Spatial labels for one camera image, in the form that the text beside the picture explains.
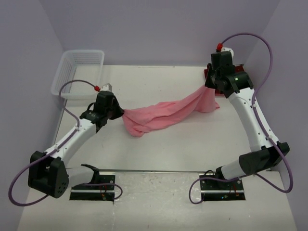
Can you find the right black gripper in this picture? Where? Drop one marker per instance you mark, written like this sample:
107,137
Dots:
209,83

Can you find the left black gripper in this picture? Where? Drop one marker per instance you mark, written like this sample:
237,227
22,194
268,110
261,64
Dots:
119,112

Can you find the pink t shirt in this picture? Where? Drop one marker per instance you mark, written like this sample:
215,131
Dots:
165,114

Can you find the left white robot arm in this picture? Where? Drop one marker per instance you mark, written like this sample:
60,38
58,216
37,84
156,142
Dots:
48,172

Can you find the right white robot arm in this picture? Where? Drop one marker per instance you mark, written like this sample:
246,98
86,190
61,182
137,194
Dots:
266,149

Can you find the folded dark red shirt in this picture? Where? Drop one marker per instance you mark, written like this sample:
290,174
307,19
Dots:
238,68

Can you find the white plastic basket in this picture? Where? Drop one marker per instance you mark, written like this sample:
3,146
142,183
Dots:
84,65

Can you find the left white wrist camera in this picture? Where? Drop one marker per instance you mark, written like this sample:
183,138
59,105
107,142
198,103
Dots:
106,87

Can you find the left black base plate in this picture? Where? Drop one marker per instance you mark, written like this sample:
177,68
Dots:
95,193

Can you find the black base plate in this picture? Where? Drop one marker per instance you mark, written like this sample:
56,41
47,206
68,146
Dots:
95,193
212,190

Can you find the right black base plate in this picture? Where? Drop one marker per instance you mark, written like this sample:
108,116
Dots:
212,190

